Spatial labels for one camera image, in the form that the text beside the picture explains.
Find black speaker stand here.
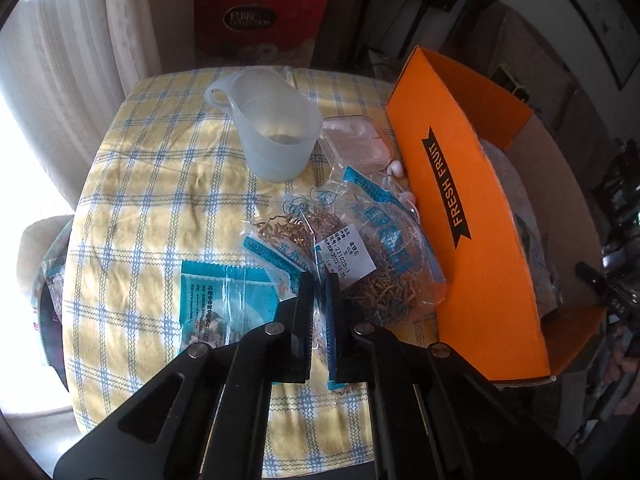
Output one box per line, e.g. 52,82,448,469
400,0,427,61

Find brown sofa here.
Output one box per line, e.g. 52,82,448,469
450,0,640,196

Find yellow checkered tablecloth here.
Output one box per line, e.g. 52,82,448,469
62,67,441,480

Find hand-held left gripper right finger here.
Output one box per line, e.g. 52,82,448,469
322,272,583,480

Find white curtain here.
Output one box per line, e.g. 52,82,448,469
0,0,166,211

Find clear pink earphone case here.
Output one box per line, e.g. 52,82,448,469
320,116,396,171

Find orange cardboard box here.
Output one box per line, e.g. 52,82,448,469
384,46,608,386

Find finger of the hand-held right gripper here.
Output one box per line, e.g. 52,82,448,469
575,261,608,293

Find bag of dried flowers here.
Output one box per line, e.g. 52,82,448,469
327,165,448,323

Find framed ink painting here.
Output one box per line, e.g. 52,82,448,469
540,0,640,91

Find teal herb packet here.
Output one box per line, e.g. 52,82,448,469
179,260,283,353

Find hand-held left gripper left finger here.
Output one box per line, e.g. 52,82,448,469
52,271,318,480

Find brown sofa cushion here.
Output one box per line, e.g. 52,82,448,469
480,10,576,126

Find green portable device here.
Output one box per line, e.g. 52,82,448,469
502,67,532,103

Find plastic bag dark contents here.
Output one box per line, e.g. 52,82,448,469
20,215,73,393

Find white wired earphones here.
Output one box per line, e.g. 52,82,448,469
380,160,421,221

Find person's right hand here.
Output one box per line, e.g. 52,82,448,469
612,322,640,416

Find red Ferrero chocolate box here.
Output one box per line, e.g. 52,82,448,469
194,0,331,68

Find clear plastic measuring cup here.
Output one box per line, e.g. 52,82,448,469
204,69,325,183

